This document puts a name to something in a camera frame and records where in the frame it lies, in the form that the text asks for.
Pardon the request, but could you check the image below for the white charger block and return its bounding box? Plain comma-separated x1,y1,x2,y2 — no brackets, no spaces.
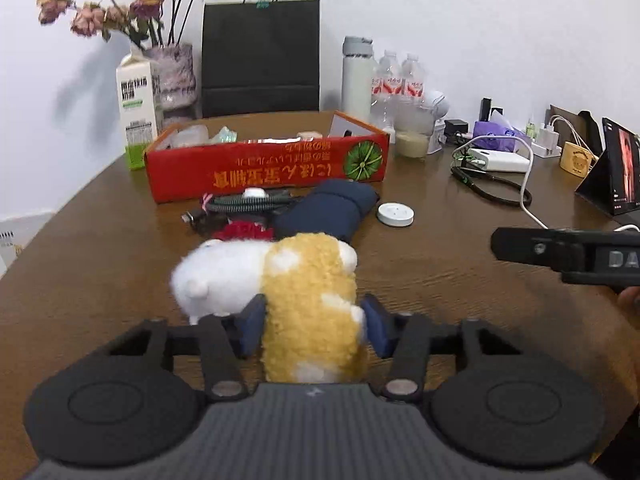
532,124,562,158

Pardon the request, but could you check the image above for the black paper bag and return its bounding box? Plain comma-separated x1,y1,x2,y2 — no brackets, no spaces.
201,0,320,118

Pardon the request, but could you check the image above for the yellow wooden tag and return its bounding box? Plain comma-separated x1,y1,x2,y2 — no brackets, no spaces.
560,142,598,179

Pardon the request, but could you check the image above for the white robot figurine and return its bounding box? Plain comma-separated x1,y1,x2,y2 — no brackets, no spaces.
424,90,450,155

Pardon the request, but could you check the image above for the white power bank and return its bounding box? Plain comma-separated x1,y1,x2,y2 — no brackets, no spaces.
465,148,529,174

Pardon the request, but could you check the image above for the water bottle pack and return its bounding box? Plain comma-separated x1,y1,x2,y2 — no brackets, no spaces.
371,50,425,132

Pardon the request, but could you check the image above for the navy blue pouch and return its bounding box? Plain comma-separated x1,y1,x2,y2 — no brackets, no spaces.
272,179,380,243

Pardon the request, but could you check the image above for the white and yellow plush toy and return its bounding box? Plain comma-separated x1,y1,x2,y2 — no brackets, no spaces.
169,233,367,384

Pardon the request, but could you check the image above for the dried flower bouquet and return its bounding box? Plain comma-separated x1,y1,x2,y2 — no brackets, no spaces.
34,0,217,51

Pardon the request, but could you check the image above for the white milk carton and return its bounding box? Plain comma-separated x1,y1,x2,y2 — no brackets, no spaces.
116,50,164,170

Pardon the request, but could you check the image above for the tablet on stand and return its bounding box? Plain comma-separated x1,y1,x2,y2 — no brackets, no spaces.
575,117,639,217

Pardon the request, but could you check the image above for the black power adapter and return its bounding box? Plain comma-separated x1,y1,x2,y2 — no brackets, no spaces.
444,119,469,146

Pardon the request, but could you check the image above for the white charging cable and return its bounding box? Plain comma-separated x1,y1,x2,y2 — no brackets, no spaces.
451,134,640,233

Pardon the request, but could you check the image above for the black green cable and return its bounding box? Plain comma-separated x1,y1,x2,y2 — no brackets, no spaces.
449,156,534,208

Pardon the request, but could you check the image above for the white round disc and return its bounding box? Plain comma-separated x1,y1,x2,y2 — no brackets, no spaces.
376,203,414,228

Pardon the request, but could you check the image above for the red cardboard box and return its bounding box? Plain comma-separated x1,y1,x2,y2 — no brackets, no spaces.
144,112,390,204

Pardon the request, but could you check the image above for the white thermos bottle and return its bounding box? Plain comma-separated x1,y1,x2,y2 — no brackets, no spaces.
341,36,374,122

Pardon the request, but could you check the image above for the right hand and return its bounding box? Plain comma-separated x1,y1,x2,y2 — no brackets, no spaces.
617,286,640,330

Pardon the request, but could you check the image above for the purple tissue pack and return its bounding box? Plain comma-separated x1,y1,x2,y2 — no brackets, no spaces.
472,122,532,154

